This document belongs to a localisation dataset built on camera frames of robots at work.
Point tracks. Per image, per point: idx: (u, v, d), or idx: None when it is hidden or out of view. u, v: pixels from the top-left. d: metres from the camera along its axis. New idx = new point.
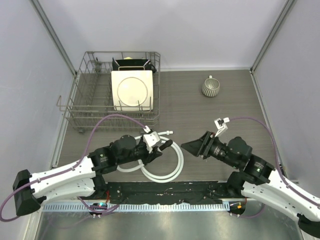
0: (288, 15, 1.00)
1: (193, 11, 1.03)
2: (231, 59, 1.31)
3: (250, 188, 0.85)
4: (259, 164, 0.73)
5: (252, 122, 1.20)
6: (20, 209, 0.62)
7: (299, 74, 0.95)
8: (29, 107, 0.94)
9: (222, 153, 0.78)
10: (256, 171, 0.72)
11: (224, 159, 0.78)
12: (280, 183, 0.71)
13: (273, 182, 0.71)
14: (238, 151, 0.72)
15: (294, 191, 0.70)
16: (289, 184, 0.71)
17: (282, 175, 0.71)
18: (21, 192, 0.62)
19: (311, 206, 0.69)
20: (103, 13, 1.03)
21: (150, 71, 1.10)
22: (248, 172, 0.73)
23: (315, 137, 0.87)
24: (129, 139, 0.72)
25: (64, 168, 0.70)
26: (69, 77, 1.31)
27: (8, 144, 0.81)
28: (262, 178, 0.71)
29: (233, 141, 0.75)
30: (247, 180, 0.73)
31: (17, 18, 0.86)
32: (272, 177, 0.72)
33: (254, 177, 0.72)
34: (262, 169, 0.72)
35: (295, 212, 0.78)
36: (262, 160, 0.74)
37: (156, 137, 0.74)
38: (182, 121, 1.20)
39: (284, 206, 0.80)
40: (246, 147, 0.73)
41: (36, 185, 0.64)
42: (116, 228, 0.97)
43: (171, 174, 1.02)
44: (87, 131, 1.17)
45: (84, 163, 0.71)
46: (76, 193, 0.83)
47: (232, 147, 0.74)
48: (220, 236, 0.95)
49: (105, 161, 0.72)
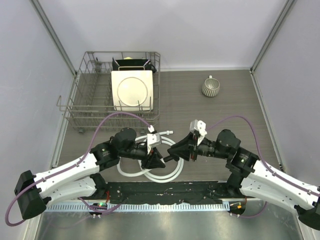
0: (287, 15, 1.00)
1: (193, 11, 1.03)
2: (231, 59, 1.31)
3: (247, 185, 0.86)
4: (245, 156, 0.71)
5: (251, 122, 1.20)
6: (27, 212, 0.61)
7: (299, 73, 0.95)
8: (29, 106, 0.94)
9: (212, 148, 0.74)
10: (241, 162, 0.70)
11: (213, 154, 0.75)
12: (266, 172, 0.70)
13: (259, 172, 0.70)
14: (227, 143, 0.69)
15: (281, 179, 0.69)
16: (274, 172, 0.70)
17: (267, 164, 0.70)
18: (27, 193, 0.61)
19: (300, 193, 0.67)
20: (103, 13, 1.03)
21: (150, 71, 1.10)
22: (235, 163, 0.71)
23: (315, 136, 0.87)
24: (129, 130, 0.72)
25: (68, 166, 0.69)
26: (69, 77, 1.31)
27: (8, 144, 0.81)
28: (248, 169, 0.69)
29: (222, 133, 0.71)
30: (233, 172, 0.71)
31: (16, 18, 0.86)
32: (257, 166, 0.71)
33: (240, 169, 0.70)
34: (247, 160, 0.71)
35: (292, 205, 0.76)
36: (248, 151, 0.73)
37: (157, 137, 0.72)
38: (182, 121, 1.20)
39: (281, 199, 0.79)
40: (235, 140, 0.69)
41: (42, 183, 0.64)
42: (116, 228, 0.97)
43: (171, 174, 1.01)
44: (87, 131, 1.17)
45: (88, 158, 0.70)
46: (77, 194, 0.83)
47: (221, 140, 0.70)
48: (220, 236, 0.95)
49: (108, 155, 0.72)
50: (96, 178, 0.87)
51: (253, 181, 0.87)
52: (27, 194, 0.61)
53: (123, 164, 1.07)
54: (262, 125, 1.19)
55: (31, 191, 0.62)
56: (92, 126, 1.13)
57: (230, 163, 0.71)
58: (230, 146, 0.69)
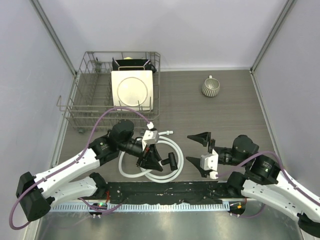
0: (287, 15, 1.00)
1: (193, 11, 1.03)
2: (231, 59, 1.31)
3: (250, 188, 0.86)
4: (268, 164, 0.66)
5: (252, 122, 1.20)
6: (32, 213, 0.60)
7: (299, 73, 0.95)
8: (29, 106, 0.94)
9: (227, 159, 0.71)
10: (264, 171, 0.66)
11: (230, 162, 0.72)
12: (287, 185, 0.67)
13: (281, 183, 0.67)
14: (244, 150, 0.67)
15: (301, 193, 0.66)
16: (296, 186, 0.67)
17: (288, 176, 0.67)
18: (30, 194, 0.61)
19: (317, 208, 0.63)
20: (103, 13, 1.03)
21: (150, 72, 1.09)
22: (255, 171, 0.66)
23: (315, 137, 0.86)
24: (127, 122, 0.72)
25: (68, 162, 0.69)
26: (69, 77, 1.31)
27: (8, 144, 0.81)
28: (271, 178, 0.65)
29: (237, 139, 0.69)
30: (254, 180, 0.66)
31: (17, 19, 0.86)
32: (279, 178, 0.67)
33: (261, 177, 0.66)
34: (270, 169, 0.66)
35: (295, 212, 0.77)
36: (271, 160, 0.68)
37: (154, 134, 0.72)
38: (182, 121, 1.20)
39: (284, 206, 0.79)
40: (252, 146, 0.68)
41: (43, 184, 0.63)
42: (116, 228, 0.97)
43: (165, 176, 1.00)
44: (87, 131, 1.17)
45: (88, 154, 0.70)
46: (80, 193, 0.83)
47: (238, 146, 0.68)
48: (220, 236, 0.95)
49: (107, 148, 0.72)
50: (96, 177, 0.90)
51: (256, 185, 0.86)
52: (29, 195, 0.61)
53: (124, 164, 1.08)
54: (261, 125, 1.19)
55: (33, 191, 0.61)
56: (92, 127, 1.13)
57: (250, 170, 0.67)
58: (248, 153, 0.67)
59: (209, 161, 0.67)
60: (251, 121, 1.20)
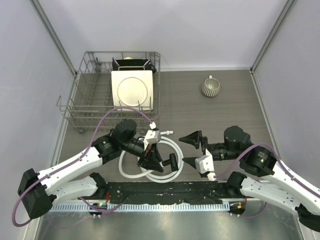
0: (287, 15, 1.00)
1: (193, 12, 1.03)
2: (231, 59, 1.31)
3: (248, 186, 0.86)
4: (263, 154, 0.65)
5: (252, 122, 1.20)
6: (34, 210, 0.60)
7: (299, 73, 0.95)
8: (29, 105, 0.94)
9: (223, 155, 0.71)
10: (259, 161, 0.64)
11: (226, 157, 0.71)
12: (284, 175, 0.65)
13: (278, 174, 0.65)
14: (234, 139, 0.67)
15: (299, 184, 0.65)
16: (294, 176, 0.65)
17: (285, 166, 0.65)
18: (33, 191, 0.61)
19: (316, 199, 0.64)
20: (103, 13, 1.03)
21: (150, 72, 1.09)
22: (250, 162, 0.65)
23: (315, 137, 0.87)
24: (130, 121, 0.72)
25: (71, 159, 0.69)
26: (69, 77, 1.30)
27: (8, 144, 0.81)
28: (267, 169, 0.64)
29: (228, 129, 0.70)
30: (249, 171, 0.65)
31: (17, 19, 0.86)
32: (275, 169, 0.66)
33: (257, 169, 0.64)
34: (266, 159, 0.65)
35: (294, 206, 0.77)
36: (267, 150, 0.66)
37: (156, 134, 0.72)
38: (182, 121, 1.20)
39: (282, 200, 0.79)
40: (243, 135, 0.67)
41: (46, 180, 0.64)
42: (116, 228, 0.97)
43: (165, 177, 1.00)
44: (87, 131, 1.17)
45: (91, 152, 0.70)
46: (80, 192, 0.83)
47: (229, 136, 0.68)
48: (220, 236, 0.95)
49: (110, 147, 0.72)
50: (96, 177, 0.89)
51: (254, 183, 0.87)
52: (32, 192, 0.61)
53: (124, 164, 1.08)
54: (261, 125, 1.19)
55: (36, 188, 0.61)
56: (92, 126, 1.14)
57: (245, 162, 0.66)
58: (238, 142, 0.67)
59: (204, 164, 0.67)
60: (251, 121, 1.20)
